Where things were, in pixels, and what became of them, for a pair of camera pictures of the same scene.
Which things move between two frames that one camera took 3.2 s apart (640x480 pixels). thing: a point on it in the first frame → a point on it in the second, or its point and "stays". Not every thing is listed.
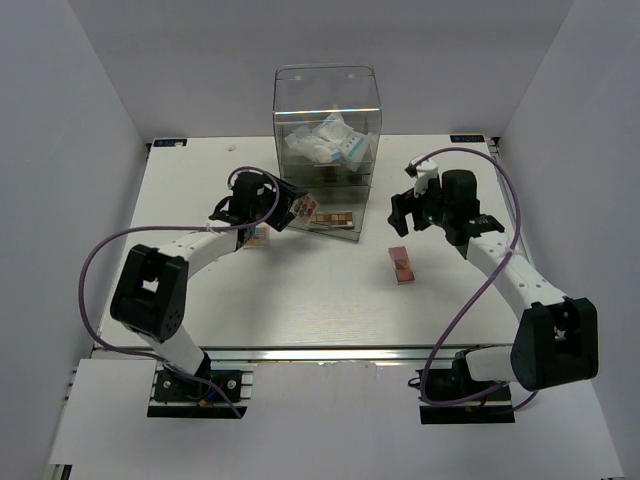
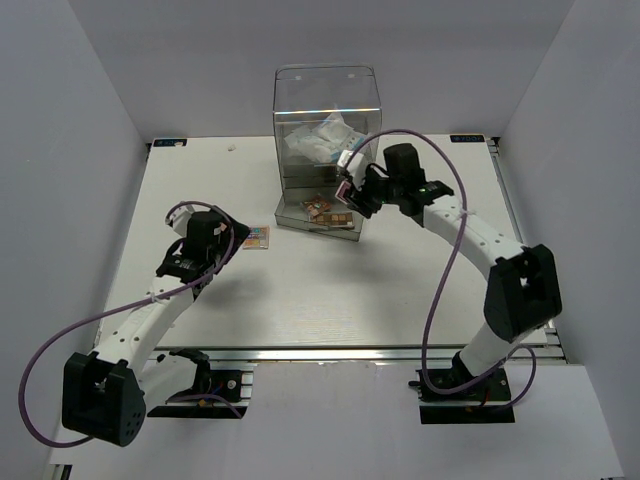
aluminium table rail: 298,354 stays
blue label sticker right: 467,138 stays
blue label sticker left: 170,142 stays
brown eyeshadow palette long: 333,219 stays
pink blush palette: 401,264 → 341,191
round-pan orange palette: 306,206 → 317,205
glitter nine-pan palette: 260,237 stays
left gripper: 286,194 → 240,234
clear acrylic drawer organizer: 324,119 stays
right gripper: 407,203 → 359,199
